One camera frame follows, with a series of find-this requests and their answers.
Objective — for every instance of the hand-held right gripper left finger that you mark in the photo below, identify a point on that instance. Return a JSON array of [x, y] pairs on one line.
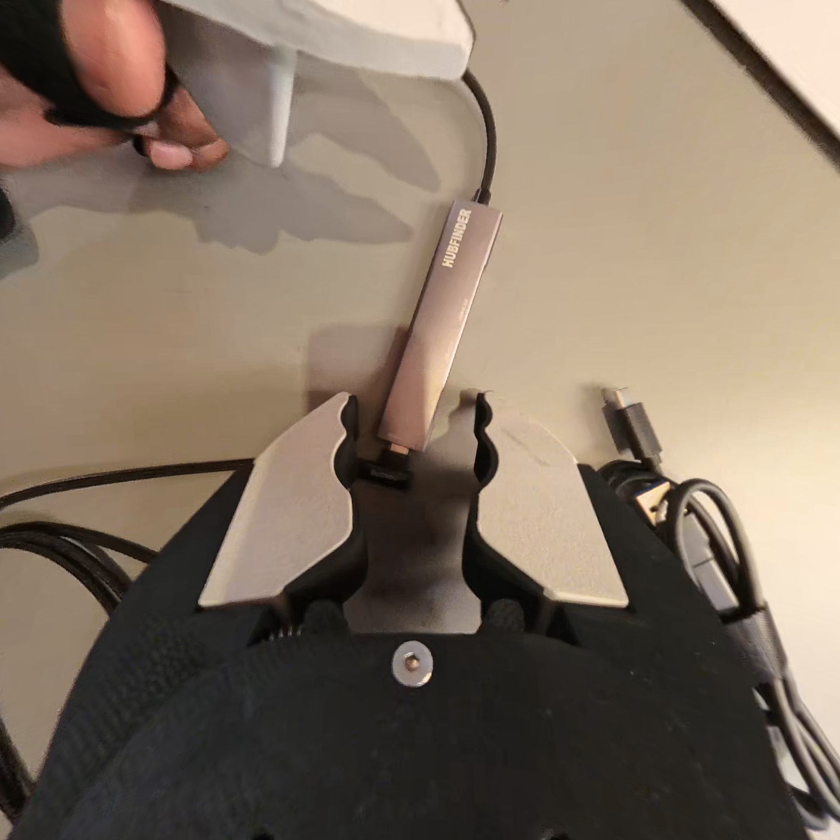
[[289, 525]]

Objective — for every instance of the grey usb hub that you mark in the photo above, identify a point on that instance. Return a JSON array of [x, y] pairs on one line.
[[446, 315]]

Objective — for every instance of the person's left hand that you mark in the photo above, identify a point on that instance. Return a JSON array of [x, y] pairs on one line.
[[111, 46]]

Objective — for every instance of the white metal stand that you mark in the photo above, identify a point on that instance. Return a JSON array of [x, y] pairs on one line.
[[800, 39]]

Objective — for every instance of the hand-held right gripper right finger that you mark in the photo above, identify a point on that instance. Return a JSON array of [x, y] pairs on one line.
[[551, 525]]

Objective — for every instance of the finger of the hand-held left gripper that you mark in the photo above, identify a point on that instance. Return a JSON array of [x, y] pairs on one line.
[[367, 33]]

